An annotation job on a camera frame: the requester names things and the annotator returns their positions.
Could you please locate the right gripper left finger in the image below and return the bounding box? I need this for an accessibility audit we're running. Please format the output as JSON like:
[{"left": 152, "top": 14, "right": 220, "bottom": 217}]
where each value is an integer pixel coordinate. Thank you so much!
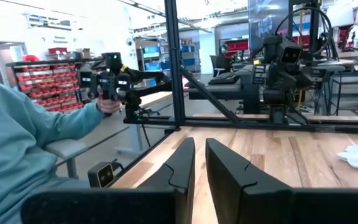
[{"left": 20, "top": 137, "right": 196, "bottom": 224}]

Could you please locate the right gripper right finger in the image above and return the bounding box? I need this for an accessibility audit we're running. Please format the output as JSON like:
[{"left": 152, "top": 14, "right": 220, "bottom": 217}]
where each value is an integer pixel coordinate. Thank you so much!
[{"left": 206, "top": 138, "right": 358, "bottom": 224}]

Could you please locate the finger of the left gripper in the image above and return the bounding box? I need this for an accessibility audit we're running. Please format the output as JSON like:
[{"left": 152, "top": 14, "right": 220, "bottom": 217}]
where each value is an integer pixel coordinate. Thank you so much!
[
  {"left": 278, "top": 73, "right": 287, "bottom": 91},
  {"left": 286, "top": 73, "right": 295, "bottom": 91}
]

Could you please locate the dark glass screen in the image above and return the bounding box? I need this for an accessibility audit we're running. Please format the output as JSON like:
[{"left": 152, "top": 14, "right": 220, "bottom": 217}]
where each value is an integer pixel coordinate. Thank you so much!
[{"left": 249, "top": 0, "right": 290, "bottom": 52}]

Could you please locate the person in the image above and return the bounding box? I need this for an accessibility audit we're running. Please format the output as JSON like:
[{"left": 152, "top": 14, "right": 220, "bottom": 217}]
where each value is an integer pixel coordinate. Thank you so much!
[
  {"left": 0, "top": 79, "right": 105, "bottom": 224},
  {"left": 216, "top": 43, "right": 236, "bottom": 72}
]

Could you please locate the grey stool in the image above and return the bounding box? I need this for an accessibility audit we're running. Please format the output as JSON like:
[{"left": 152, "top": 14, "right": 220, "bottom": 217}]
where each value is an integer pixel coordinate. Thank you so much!
[{"left": 45, "top": 138, "right": 88, "bottom": 180}]

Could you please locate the person's hand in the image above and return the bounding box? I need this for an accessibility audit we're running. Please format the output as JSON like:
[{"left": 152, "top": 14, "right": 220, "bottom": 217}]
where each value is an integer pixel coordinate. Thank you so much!
[{"left": 96, "top": 86, "right": 122, "bottom": 114}]

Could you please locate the shelf with blue bins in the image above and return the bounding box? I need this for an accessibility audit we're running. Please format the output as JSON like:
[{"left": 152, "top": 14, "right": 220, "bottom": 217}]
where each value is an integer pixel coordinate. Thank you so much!
[{"left": 141, "top": 43, "right": 201, "bottom": 74}]

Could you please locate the shelf with red bins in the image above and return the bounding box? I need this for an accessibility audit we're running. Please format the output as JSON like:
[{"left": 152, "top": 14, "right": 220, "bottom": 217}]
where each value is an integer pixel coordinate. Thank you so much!
[{"left": 6, "top": 60, "right": 85, "bottom": 113}]

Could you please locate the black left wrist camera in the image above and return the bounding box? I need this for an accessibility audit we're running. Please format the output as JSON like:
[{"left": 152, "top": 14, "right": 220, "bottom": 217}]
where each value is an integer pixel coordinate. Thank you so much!
[{"left": 280, "top": 45, "right": 303, "bottom": 65}]

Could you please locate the small black depth camera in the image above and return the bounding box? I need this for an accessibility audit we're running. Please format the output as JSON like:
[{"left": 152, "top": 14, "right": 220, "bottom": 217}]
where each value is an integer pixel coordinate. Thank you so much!
[{"left": 87, "top": 161, "right": 115, "bottom": 189}]

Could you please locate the black metal rig frame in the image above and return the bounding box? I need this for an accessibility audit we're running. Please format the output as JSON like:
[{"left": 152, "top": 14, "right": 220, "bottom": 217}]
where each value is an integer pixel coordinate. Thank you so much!
[{"left": 113, "top": 0, "right": 358, "bottom": 187}]

